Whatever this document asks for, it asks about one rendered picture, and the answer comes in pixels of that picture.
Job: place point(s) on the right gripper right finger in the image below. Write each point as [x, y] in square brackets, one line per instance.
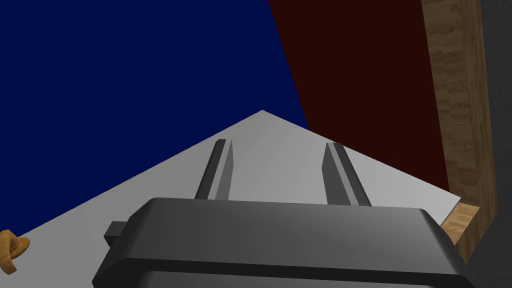
[344, 180]

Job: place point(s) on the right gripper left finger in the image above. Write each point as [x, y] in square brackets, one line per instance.
[218, 176]

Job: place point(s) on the dark red door leaf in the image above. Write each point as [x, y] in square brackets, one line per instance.
[360, 80]

